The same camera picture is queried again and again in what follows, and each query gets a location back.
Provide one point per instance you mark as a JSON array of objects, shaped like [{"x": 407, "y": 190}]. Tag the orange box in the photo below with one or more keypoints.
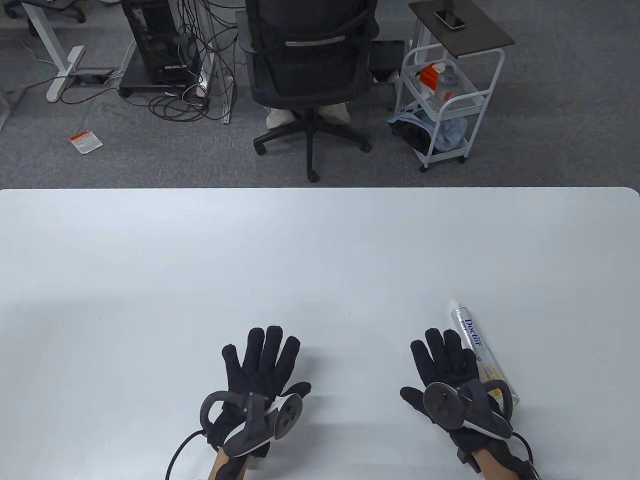
[{"x": 429, "y": 77}]

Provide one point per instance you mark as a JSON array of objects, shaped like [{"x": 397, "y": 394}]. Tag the light blue cloth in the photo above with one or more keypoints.
[{"x": 452, "y": 132}]

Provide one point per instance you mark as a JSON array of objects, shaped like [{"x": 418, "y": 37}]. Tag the black floor power strip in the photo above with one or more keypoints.
[{"x": 92, "y": 77}]

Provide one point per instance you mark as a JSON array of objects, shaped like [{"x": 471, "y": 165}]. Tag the grey left wrist tracker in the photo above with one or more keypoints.
[{"x": 250, "y": 425}]

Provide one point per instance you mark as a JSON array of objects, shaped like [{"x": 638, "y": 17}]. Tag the white desk leg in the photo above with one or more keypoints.
[{"x": 60, "y": 65}]

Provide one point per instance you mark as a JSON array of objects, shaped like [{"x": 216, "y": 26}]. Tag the black office chair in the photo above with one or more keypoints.
[{"x": 310, "y": 60}]

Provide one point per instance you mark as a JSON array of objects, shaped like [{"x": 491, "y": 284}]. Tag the person's right hand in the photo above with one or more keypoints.
[{"x": 440, "y": 360}]

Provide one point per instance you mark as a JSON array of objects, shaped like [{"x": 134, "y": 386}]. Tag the black computer platform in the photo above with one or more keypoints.
[{"x": 135, "y": 77}]

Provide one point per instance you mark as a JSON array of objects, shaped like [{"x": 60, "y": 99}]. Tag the person's left forearm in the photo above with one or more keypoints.
[{"x": 217, "y": 467}]

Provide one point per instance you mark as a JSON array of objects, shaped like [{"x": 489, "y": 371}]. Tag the orange and white paper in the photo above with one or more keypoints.
[{"x": 86, "y": 142}]

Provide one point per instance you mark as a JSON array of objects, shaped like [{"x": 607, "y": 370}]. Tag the clear plastic bottle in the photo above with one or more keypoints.
[{"x": 447, "y": 90}]

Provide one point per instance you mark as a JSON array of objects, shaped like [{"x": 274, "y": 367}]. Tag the silver toothpaste tube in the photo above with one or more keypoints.
[{"x": 472, "y": 335}]

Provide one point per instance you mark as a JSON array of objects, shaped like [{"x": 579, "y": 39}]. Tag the black phone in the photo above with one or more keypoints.
[{"x": 450, "y": 20}]

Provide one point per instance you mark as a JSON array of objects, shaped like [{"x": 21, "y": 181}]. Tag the person's left hand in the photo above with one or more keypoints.
[{"x": 260, "y": 360}]

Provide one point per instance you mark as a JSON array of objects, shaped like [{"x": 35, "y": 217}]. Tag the silver metal desk leg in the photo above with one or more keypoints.
[{"x": 226, "y": 107}]

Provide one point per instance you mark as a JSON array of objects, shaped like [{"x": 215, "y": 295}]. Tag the black bag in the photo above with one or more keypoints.
[{"x": 415, "y": 135}]

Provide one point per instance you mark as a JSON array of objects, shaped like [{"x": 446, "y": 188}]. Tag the dark brown board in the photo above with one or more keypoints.
[{"x": 475, "y": 30}]

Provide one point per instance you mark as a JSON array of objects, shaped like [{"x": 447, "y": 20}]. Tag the white power strip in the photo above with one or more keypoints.
[{"x": 202, "y": 82}]

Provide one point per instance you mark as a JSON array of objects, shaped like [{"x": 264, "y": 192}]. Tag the black box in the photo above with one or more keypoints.
[{"x": 385, "y": 57}]

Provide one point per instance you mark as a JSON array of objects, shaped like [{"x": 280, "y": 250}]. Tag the white rolling cart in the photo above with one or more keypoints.
[{"x": 447, "y": 156}]

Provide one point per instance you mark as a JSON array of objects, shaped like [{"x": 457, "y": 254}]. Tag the black computer tower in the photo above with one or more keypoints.
[{"x": 155, "y": 45}]

